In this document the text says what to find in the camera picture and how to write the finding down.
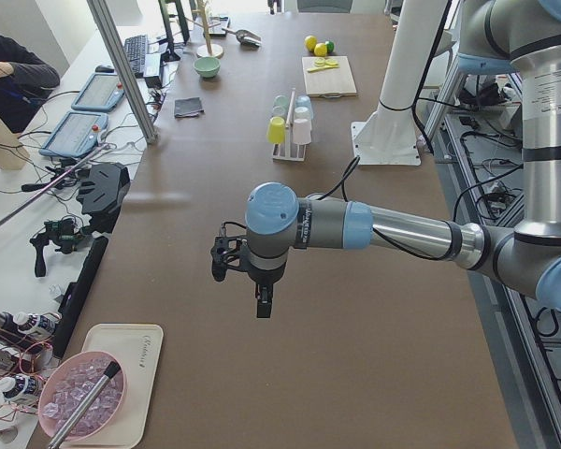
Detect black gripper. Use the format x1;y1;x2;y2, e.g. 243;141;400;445
210;236;276;318

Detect green cup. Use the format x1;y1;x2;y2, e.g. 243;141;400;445
271;105;287;119

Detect pink cup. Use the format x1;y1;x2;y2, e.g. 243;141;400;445
292;118;312;145

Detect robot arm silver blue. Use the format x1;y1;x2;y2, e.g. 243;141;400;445
211;1;561;318

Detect yellow cup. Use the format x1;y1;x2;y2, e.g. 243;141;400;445
266;116;285;145

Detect white cup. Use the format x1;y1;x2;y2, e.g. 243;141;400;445
294;107;312;121

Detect grey cup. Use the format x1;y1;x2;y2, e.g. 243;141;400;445
273;95;289;108

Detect light blue cup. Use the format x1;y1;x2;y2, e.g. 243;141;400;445
295;95;311;109

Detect beige tray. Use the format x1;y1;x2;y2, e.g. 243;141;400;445
38;324;164;448

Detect grey folded cloth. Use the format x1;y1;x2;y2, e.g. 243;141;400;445
174;97;204;118

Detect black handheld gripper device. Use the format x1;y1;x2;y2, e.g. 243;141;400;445
29;218;93;278

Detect pink bowl with ice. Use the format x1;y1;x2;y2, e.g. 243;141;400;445
38;351;126;442

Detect green bowl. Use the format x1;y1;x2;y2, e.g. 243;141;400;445
194;56;221;79

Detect wooden cutting board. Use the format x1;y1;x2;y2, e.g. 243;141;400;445
301;56;357;97

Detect teach pendant tablet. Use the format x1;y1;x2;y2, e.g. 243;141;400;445
39;110;108;158
71;73;124;112

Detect yellow plastic knife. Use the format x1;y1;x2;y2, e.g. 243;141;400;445
307;65;338;73

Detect wooden mug tree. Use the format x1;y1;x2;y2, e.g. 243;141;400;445
190;0;224;59

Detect metal scoop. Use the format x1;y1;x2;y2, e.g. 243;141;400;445
223;27;262;48

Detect yellow lemon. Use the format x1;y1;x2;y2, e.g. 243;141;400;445
304;35;318;52
313;42;328;57

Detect green lime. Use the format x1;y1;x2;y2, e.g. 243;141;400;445
324;40;335;54

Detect black keyboard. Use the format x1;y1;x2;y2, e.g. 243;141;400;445
123;35;149;78

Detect person in dark sweater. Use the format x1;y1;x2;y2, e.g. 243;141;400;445
0;35;60;134

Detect white wire cup holder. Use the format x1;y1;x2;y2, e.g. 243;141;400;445
270;88;309;162

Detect aluminium frame post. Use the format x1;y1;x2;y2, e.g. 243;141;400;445
87;0;157;145

